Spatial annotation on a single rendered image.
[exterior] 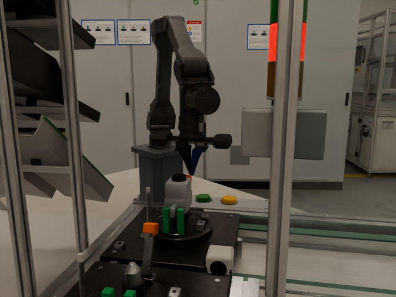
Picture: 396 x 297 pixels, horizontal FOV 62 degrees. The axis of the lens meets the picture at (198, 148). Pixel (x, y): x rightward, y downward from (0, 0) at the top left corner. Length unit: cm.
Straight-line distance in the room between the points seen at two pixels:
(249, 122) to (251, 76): 321
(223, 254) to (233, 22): 327
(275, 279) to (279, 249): 5
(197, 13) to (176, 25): 285
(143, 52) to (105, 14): 55
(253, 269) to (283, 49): 43
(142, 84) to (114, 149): 81
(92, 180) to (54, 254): 23
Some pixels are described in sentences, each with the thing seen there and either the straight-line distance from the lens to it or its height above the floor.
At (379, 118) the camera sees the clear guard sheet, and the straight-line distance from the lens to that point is 50.
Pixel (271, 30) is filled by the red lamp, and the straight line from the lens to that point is 50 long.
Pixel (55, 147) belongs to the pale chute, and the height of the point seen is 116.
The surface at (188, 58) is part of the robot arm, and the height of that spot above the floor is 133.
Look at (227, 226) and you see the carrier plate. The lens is 74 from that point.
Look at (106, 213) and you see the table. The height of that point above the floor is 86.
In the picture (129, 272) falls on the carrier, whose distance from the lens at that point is 46.
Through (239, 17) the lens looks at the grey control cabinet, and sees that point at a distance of 373.
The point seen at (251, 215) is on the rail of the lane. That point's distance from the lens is 83.
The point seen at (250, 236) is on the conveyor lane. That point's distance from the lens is 80.
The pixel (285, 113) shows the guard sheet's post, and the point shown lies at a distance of 47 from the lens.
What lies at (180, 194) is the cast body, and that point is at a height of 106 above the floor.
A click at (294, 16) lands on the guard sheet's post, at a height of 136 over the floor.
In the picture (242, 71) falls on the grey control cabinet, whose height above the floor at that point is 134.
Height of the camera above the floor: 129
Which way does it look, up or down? 12 degrees down
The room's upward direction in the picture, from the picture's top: straight up
